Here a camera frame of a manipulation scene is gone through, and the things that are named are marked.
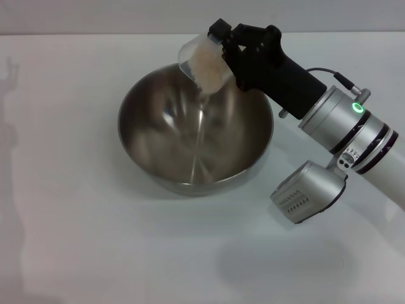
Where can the stainless steel mixing bowl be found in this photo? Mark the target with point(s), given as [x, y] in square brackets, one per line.
[171, 142]

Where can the clear plastic measuring cup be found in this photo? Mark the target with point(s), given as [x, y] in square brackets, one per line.
[186, 55]

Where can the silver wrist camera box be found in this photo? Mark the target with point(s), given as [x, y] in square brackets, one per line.
[303, 190]

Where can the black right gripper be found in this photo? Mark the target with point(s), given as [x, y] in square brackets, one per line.
[272, 69]

